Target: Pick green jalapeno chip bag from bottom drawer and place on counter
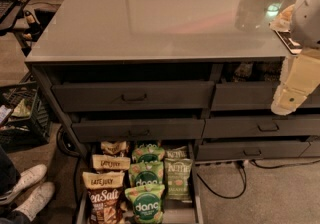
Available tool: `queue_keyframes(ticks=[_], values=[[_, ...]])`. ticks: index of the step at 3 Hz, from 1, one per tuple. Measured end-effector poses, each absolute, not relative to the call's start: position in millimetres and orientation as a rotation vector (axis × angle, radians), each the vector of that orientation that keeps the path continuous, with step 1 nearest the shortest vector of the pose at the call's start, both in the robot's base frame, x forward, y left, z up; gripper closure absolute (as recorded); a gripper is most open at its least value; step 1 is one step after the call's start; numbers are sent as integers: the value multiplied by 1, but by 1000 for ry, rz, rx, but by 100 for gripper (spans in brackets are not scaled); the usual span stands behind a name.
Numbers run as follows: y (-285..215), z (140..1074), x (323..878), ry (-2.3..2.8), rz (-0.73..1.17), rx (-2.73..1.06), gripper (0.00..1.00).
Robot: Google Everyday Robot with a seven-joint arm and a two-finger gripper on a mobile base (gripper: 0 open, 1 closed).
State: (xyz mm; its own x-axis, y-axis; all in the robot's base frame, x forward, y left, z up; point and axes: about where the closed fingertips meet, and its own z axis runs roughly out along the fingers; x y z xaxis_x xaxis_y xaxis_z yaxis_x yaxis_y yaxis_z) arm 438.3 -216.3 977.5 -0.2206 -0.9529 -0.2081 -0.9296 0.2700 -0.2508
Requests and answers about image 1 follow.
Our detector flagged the front Late July chip bag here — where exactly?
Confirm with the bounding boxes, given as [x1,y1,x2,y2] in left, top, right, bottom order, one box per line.
[82,172,124,224]

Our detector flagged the open bottom left drawer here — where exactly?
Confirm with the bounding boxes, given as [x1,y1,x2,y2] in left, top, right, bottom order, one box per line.
[73,141,205,224]

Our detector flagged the dark grey drawer cabinet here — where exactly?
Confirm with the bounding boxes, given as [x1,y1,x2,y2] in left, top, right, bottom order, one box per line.
[26,0,320,224]

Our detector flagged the white sneaker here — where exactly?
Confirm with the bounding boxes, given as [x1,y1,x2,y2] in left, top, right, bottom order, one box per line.
[0,164,47,205]
[15,182,55,221]

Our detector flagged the lower white sneaker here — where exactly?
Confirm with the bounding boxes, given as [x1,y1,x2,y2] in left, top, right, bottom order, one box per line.
[15,182,55,221]

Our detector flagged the front green Dang chip bag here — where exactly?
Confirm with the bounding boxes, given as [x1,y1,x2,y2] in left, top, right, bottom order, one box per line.
[125,184,165,224]

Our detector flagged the black power cable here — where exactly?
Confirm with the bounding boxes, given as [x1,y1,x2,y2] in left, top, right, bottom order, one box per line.
[195,158,320,200]

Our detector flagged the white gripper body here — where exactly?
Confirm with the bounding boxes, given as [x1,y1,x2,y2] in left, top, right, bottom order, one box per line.
[280,48,320,97]

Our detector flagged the black white fiducial marker board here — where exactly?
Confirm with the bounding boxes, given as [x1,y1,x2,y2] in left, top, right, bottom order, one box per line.
[276,31,302,54]

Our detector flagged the late july chip bag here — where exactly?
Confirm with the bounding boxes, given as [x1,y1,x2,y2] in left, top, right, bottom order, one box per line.
[92,155,131,171]
[101,141,129,157]
[82,172,124,224]

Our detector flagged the upper white sneaker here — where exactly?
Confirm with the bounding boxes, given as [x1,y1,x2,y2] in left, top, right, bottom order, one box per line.
[0,164,47,205]

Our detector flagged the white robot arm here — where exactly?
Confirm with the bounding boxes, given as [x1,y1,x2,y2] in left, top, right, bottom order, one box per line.
[271,0,320,115]

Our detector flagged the top right drawer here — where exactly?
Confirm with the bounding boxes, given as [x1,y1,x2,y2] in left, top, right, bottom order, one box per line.
[211,80,320,112]

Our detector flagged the snack bags in top drawer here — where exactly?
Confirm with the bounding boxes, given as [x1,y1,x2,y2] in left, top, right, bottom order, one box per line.
[232,62,281,82]

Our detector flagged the middle left drawer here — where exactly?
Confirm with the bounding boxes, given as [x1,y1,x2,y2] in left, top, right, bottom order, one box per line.
[72,118,205,142]

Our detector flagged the rear green Kettle chip bag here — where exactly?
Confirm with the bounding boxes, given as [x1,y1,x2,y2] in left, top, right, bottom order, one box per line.
[165,146,188,159]

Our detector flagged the green dang chip bag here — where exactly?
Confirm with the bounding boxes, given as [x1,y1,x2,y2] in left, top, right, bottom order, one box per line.
[132,146,165,163]
[125,184,165,224]
[129,162,164,187]

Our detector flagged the middle green Dang chip bag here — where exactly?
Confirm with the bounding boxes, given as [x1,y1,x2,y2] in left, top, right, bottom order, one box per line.
[129,162,164,187]

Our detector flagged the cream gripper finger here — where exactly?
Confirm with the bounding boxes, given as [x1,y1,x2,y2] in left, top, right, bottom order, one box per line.
[271,85,307,116]

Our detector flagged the black plastic crate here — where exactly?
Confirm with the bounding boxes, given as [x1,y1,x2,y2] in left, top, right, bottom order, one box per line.
[0,82,51,152]

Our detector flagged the top left drawer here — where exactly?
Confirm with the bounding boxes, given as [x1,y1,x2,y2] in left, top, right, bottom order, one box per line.
[52,81,213,112]

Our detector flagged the green jalapeno Kettle chip bag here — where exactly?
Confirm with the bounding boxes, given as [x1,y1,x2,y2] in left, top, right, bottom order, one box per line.
[164,158,193,201]

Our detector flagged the middle right drawer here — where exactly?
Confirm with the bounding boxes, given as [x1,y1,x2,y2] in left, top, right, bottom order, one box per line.
[203,115,320,138]

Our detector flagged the rear green Dang chip bag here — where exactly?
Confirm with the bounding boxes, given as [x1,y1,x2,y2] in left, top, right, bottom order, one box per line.
[132,146,165,163]

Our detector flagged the rear Late July chip bag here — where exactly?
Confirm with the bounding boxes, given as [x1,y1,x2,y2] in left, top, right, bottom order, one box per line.
[101,141,129,157]

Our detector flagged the middle Late July chip bag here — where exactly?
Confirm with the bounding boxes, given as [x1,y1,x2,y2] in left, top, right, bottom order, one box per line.
[92,155,131,171]

